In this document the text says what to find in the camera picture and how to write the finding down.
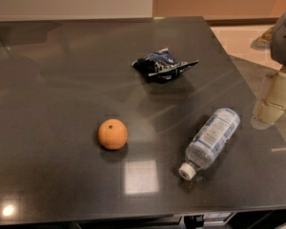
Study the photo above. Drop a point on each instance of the clear blue-labelled plastic bottle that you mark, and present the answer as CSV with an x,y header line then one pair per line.
x,y
209,142

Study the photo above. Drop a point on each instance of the orange fruit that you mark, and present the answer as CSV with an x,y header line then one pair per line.
x,y
113,134

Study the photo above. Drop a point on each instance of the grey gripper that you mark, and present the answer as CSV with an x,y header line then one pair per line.
x,y
284,40

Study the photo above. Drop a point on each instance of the crumpled blue chip bag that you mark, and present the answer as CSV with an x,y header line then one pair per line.
x,y
161,65

